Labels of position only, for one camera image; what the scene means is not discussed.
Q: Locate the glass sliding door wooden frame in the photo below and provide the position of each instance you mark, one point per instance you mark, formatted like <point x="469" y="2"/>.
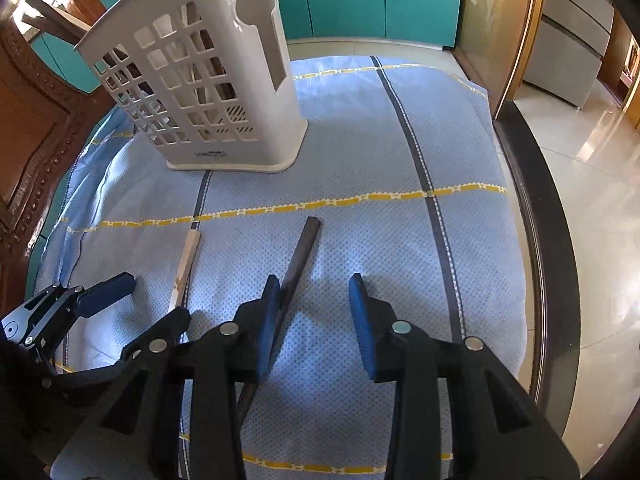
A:
<point x="495" y="39"/>

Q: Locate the carved wooden chair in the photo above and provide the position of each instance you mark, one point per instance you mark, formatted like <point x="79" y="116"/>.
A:
<point x="44" y="124"/>

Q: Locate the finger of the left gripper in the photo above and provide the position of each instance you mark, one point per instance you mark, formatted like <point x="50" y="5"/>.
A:
<point x="104" y="294"/>

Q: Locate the grey refrigerator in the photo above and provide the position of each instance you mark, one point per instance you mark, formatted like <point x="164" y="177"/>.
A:
<point x="571" y="41"/>

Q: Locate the teal lower kitchen cabinets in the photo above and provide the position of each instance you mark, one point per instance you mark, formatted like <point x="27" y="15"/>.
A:
<point x="370" y="0"/>

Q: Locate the dark brown chopstick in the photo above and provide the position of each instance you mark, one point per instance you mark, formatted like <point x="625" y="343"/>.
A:
<point x="288" y="289"/>
<point x="56" y="22"/>

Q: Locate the blue checked table cloth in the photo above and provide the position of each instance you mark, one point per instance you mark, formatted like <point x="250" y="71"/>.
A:
<point x="398" y="180"/>

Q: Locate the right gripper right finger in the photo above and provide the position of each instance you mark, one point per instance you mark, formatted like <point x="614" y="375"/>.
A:
<point x="497" y="428"/>

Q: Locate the light wooden chopstick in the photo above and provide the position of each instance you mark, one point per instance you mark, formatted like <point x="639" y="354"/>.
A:
<point x="184" y="268"/>

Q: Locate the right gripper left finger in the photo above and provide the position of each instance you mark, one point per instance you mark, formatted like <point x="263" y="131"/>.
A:
<point x="235" y="351"/>

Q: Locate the white plastic utensil basket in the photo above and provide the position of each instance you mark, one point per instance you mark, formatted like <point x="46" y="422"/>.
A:
<point x="208" y="82"/>

